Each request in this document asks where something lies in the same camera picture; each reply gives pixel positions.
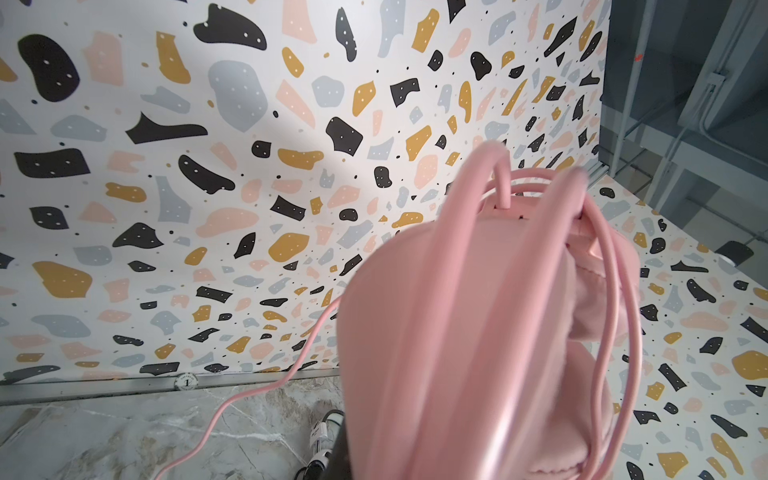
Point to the pink headphones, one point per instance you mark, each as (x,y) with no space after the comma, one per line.
(501,340)

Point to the white black headphones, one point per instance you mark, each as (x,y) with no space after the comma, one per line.
(322,439)

